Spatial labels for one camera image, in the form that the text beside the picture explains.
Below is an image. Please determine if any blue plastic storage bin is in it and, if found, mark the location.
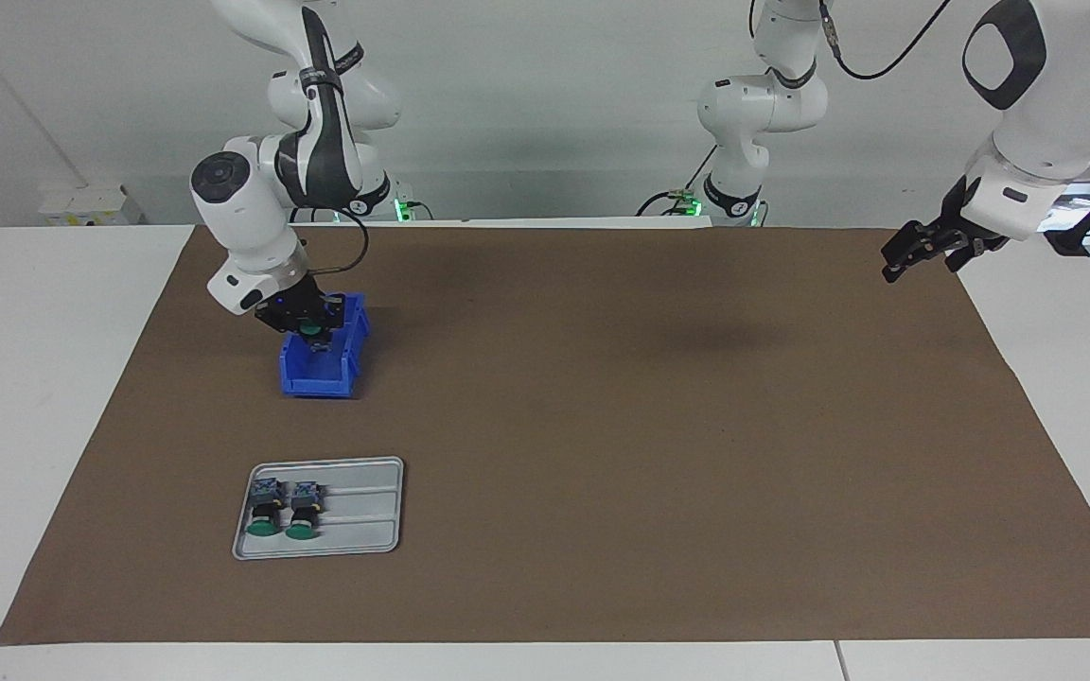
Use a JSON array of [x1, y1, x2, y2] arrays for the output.
[[279, 291, 371, 398]]

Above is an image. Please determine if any grey metal tray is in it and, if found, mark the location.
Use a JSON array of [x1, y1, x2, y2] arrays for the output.
[[232, 457, 405, 561]]

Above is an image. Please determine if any white cardboard box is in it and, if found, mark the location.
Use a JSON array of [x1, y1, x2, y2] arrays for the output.
[[39, 184, 144, 226]]

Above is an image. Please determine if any brown table mat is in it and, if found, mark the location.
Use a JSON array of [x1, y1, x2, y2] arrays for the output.
[[0, 225, 1090, 646]]

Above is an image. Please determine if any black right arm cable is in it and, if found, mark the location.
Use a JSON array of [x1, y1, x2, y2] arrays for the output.
[[291, 203, 371, 280]]

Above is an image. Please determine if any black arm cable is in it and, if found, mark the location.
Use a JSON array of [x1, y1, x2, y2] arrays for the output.
[[291, 203, 371, 280], [638, 0, 953, 217]]

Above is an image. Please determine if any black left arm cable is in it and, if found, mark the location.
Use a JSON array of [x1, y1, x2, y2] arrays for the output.
[[638, 0, 953, 217]]

